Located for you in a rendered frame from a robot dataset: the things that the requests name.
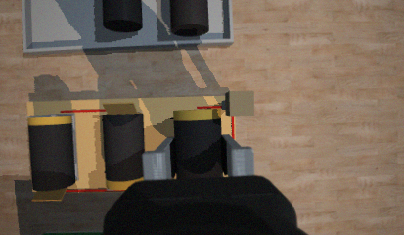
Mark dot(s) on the grey shallow tray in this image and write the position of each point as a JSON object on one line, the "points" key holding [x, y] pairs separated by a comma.
{"points": [[71, 26]]}

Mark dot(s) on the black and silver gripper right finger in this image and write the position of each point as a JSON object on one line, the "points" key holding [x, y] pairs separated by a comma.
{"points": [[236, 160]]}

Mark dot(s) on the black cylinder with yellow band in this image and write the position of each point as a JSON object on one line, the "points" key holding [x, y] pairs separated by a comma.
{"points": [[122, 15], [189, 17], [51, 152], [198, 143], [124, 144]]}

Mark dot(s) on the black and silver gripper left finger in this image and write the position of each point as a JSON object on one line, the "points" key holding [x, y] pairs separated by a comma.
{"points": [[160, 163]]}

